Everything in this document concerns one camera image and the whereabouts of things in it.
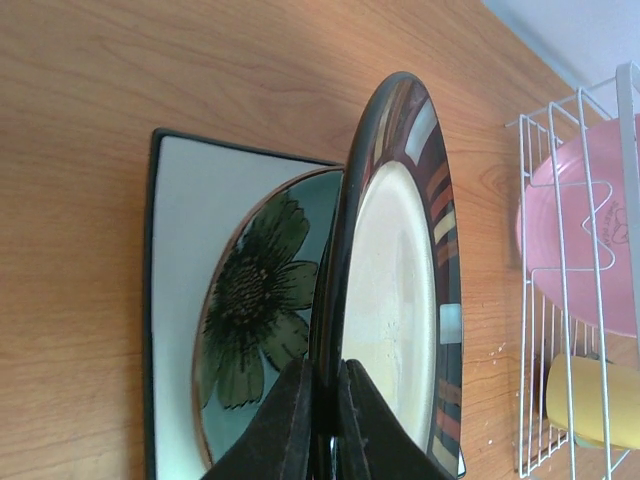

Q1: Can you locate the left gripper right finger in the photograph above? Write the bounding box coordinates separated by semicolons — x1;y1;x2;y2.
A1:
337;360;440;480

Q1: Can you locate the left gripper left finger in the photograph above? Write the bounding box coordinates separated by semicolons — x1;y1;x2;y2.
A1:
203;359;312;480

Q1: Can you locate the dark striped rim plate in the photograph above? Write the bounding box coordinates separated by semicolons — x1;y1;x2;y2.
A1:
309;72;464;479

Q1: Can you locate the yellow mug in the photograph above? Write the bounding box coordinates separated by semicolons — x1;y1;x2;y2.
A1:
544;354;639;450

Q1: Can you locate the pink plate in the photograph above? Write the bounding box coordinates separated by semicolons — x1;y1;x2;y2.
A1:
516;120;637;337

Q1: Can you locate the teal flower plate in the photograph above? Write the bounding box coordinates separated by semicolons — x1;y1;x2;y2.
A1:
191;168;342;468

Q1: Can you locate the white square plate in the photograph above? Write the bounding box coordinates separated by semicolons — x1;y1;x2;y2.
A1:
142;128;342;479

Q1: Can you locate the white wire dish rack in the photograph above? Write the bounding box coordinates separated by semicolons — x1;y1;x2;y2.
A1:
513;62;639;479

